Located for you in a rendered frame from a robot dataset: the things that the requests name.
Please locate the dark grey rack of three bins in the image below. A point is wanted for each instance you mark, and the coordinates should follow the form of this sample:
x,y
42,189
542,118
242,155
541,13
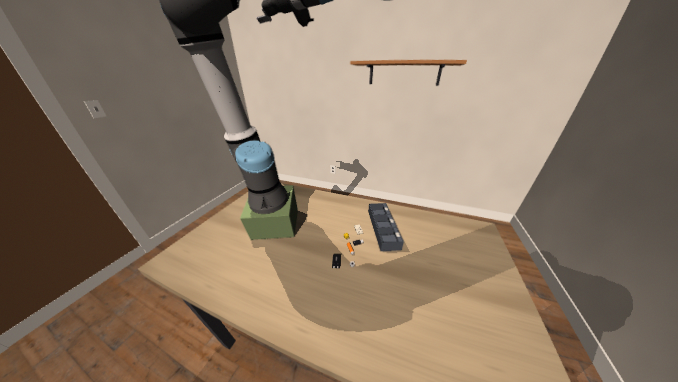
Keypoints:
x,y
385,228

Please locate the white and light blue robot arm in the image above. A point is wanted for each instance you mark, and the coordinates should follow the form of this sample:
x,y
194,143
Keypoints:
x,y
196,20

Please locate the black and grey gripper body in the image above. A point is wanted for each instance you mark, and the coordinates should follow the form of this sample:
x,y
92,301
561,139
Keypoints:
x,y
273,7

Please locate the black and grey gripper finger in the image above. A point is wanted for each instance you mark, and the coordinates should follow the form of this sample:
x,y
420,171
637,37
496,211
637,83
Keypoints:
x,y
263,18

